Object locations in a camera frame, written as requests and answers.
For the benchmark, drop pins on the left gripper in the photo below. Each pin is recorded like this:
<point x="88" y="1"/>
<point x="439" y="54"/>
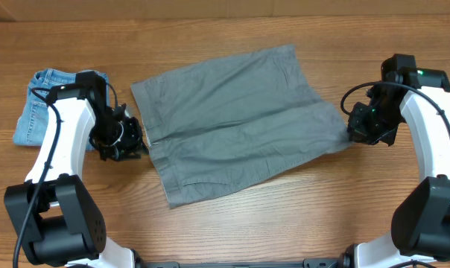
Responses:
<point x="135" y="144"/>

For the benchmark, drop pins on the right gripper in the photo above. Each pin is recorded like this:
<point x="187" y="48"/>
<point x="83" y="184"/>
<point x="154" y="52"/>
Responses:
<point x="361" y="135"/>

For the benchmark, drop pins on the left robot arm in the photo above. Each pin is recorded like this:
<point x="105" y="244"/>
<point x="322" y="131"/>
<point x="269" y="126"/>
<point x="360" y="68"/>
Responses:
<point x="56" y="220"/>

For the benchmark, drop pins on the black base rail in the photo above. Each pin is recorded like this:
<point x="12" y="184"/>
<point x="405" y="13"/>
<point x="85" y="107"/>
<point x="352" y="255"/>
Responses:
<point x="240" y="264"/>

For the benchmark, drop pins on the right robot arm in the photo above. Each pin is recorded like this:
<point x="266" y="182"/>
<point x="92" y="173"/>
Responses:
<point x="420" y="226"/>

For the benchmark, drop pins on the grey shorts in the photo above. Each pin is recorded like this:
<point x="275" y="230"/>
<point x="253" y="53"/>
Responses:
<point x="223" y="125"/>

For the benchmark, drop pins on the folded blue denim jeans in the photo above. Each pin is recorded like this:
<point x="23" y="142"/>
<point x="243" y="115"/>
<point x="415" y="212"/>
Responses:
<point x="32" y="124"/>

